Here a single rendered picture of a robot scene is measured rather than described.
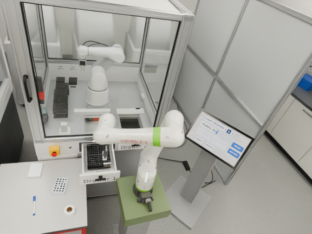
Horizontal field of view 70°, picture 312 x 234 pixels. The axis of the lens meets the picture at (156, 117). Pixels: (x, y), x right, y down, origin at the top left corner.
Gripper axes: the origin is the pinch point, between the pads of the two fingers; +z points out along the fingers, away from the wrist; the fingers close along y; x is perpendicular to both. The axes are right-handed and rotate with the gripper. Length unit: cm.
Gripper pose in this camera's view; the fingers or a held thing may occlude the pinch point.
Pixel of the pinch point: (104, 155)
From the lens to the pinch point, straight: 171.9
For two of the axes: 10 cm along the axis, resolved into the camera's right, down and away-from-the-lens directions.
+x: 9.5, -0.2, 3.2
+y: 2.5, 6.6, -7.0
